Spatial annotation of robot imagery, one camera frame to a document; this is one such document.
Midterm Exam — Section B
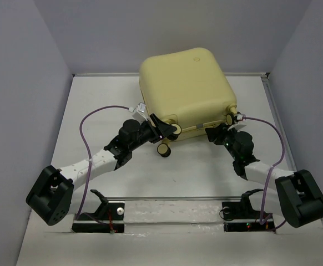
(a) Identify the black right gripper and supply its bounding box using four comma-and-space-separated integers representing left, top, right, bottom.
205, 122, 239, 160

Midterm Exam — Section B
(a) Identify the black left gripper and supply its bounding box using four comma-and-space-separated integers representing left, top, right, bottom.
129, 114, 177, 152

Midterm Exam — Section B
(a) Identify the yellow hard-shell suitcase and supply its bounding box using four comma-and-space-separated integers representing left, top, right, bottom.
139, 48, 237, 157

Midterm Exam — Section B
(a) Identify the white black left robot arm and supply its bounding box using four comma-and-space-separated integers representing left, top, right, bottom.
26, 114, 181, 226

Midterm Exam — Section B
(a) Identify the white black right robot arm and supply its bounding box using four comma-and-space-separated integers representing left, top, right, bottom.
205, 124, 323, 228

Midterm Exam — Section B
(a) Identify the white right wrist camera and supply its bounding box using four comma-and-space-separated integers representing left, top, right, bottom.
226, 112, 246, 131

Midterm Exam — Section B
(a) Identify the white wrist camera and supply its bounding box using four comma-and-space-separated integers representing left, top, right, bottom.
128, 102, 148, 124
226, 112, 246, 131

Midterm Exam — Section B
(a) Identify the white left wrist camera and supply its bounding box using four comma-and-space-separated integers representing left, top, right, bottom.
128, 102, 148, 124

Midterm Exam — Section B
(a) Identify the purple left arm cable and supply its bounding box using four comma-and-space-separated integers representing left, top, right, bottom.
75, 104, 134, 222

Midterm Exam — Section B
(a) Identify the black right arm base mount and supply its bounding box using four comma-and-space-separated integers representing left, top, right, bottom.
219, 201, 275, 233

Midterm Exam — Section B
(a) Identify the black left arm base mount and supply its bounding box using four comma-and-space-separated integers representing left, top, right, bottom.
72, 190, 125, 234

